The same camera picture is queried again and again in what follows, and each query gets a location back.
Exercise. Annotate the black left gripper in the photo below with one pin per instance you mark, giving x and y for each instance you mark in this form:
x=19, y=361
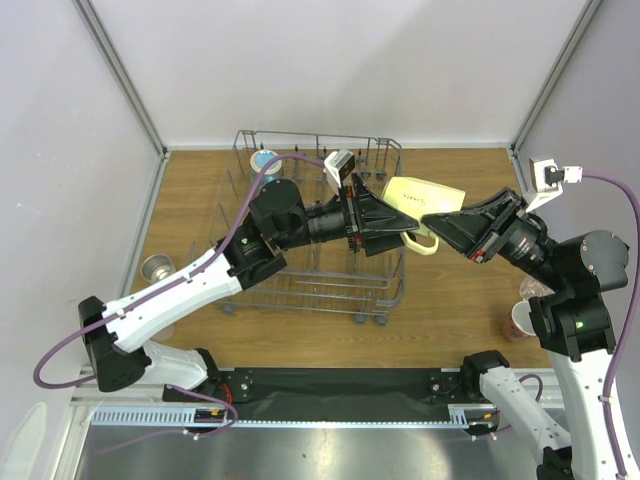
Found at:
x=380, y=222

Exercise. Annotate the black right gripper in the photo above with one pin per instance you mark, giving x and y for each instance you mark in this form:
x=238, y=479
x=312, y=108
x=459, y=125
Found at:
x=495, y=233

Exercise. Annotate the pale yellow mug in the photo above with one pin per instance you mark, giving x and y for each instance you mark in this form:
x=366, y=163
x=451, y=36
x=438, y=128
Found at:
x=416, y=198

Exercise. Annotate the blue butterfly mug orange inside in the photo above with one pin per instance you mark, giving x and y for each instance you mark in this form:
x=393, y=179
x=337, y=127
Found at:
x=259, y=160

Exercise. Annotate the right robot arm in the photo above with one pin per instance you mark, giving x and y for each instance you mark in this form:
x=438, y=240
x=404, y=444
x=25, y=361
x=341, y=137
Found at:
x=572, y=324

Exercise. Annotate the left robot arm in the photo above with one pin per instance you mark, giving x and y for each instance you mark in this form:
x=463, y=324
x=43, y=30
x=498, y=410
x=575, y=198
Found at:
x=119, y=341

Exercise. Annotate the clear glass cup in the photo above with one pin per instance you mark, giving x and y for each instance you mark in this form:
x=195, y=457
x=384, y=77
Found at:
x=530, y=288

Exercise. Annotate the pink patterned mug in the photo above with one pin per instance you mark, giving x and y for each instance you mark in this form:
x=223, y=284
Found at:
x=517, y=326

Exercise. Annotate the beige steel-lined tumbler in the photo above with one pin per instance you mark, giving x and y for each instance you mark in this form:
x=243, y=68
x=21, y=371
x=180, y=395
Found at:
x=157, y=267

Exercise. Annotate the white plastic object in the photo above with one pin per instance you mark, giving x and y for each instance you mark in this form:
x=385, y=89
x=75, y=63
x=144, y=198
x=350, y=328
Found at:
x=21, y=454

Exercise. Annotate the grey wire dish rack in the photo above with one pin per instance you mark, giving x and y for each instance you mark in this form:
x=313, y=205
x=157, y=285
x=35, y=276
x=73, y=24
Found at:
x=327, y=277

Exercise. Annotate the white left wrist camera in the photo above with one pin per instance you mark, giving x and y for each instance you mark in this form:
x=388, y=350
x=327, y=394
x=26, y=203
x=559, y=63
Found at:
x=338, y=165

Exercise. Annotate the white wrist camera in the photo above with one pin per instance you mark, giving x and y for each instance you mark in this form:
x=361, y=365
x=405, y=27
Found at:
x=338, y=165
x=547, y=181

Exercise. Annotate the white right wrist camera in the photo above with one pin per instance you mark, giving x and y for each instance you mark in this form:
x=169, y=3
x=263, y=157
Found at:
x=547, y=181

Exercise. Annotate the black mounting base plate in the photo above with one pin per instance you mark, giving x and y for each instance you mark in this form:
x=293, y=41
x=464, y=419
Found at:
x=349, y=394

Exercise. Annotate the aluminium rail with cable duct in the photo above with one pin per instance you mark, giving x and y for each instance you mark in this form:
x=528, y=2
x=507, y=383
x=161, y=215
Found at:
x=143, y=405

